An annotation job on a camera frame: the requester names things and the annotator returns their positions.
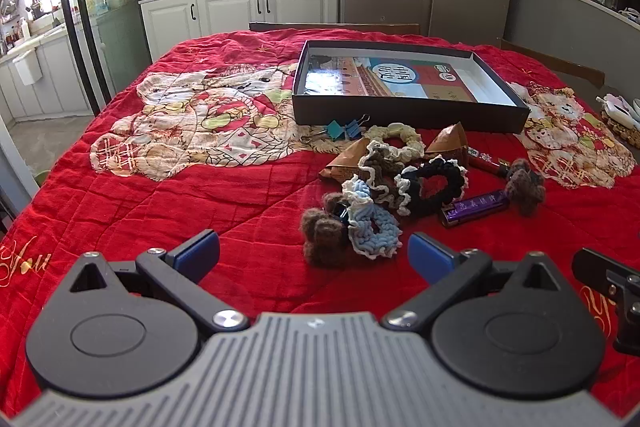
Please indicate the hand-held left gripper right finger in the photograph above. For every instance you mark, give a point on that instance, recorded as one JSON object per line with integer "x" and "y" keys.
{"x": 425, "y": 257}

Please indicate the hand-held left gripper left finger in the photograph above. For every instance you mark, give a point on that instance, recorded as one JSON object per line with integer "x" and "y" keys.
{"x": 200, "y": 252}

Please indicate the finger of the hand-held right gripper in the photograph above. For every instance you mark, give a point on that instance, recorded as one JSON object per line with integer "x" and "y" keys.
{"x": 595, "y": 268}

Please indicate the light blue knit scrunchie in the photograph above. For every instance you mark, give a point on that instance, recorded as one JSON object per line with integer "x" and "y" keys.
{"x": 380, "y": 227}

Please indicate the purple lighter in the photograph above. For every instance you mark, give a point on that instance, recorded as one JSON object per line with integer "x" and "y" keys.
{"x": 475, "y": 209}

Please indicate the black scrunchie with white edge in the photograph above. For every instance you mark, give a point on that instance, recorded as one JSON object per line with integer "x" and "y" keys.
{"x": 450, "y": 174}

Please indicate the brown knit bow hair clip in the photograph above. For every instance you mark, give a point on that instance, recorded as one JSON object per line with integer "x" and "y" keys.
{"x": 525, "y": 187}
{"x": 322, "y": 237}

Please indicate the brown scrunchie with cream edge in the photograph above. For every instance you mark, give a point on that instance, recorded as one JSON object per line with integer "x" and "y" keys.
{"x": 375, "y": 161}

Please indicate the red snack stick packet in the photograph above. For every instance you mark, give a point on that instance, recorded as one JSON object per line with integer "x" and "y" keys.
{"x": 487, "y": 163}

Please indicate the brown pyramid snack packet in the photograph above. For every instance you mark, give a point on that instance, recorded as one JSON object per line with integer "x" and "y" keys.
{"x": 452, "y": 142}
{"x": 345, "y": 159}

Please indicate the cream knit scrunchie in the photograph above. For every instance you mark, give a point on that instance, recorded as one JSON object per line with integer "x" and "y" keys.
{"x": 402, "y": 138}

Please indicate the black shallow cardboard box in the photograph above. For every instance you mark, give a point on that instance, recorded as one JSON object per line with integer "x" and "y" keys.
{"x": 400, "y": 112}

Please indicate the blue binder clip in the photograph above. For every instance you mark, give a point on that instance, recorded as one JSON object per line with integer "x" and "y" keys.
{"x": 356, "y": 127}

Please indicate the teal binder clip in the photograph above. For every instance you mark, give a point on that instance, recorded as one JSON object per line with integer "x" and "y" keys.
{"x": 336, "y": 130}

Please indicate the red printed bear blanket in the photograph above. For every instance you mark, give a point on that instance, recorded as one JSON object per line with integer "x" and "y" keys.
{"x": 150, "y": 217}

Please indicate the white pink toy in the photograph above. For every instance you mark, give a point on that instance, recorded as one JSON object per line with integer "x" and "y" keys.
{"x": 617, "y": 107}

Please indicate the brown wooden chair back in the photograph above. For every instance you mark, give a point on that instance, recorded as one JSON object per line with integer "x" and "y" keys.
{"x": 555, "y": 62}

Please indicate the white kitchen cabinet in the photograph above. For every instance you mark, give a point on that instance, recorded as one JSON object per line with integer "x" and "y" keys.
{"x": 225, "y": 7}

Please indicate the dark wooden chair back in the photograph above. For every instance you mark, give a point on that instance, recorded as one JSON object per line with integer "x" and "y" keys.
{"x": 330, "y": 27}

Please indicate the white hanging bin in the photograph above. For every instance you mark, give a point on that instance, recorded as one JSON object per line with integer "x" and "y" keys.
{"x": 27, "y": 67}

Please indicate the black sliding door frame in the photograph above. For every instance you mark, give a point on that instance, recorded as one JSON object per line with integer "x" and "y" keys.
{"x": 75, "y": 7}

